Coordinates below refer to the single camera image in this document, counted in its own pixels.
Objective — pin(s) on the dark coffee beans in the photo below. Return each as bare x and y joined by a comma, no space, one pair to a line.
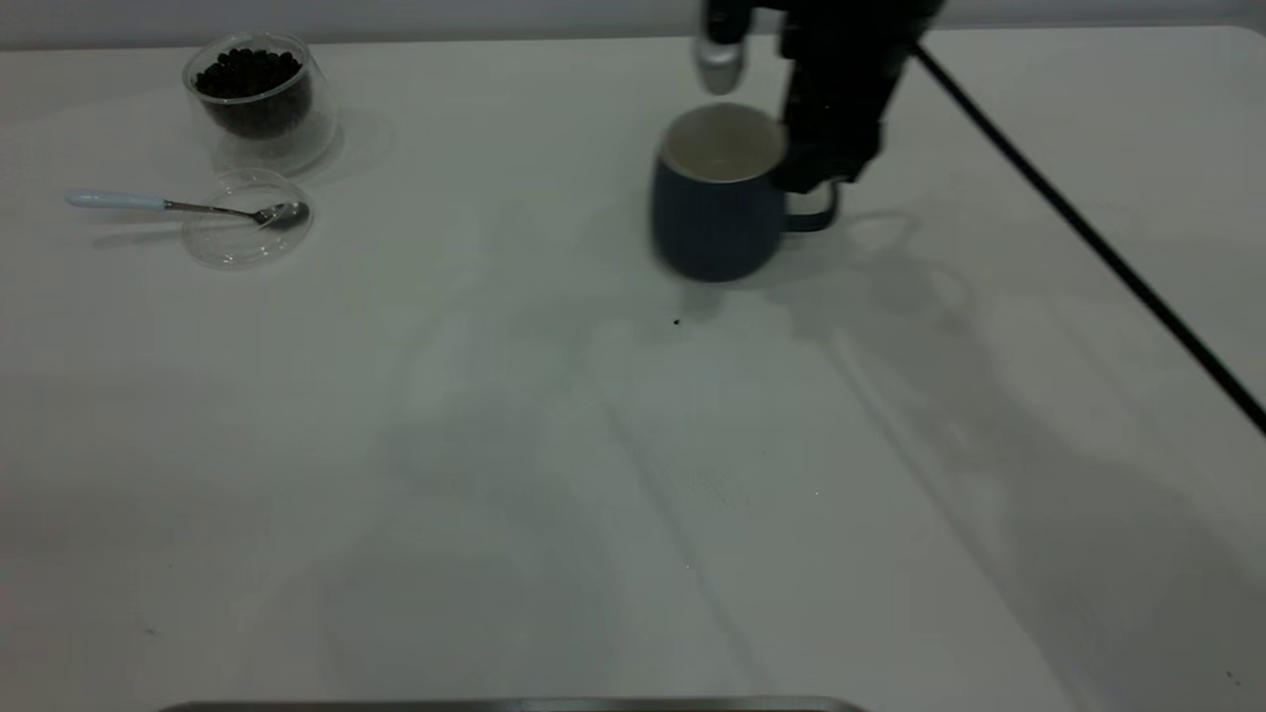
252,84

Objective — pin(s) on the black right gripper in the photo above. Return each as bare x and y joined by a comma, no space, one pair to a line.
841,69

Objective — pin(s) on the dark grey ceramic mug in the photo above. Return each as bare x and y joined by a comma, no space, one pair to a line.
712,227

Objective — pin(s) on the clear glass dish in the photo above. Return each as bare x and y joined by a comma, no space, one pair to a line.
232,247

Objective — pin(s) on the clear glass jar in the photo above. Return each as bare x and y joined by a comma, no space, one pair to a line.
297,143

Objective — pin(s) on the silver and black cylinder fitting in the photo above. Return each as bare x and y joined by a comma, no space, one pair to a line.
719,64

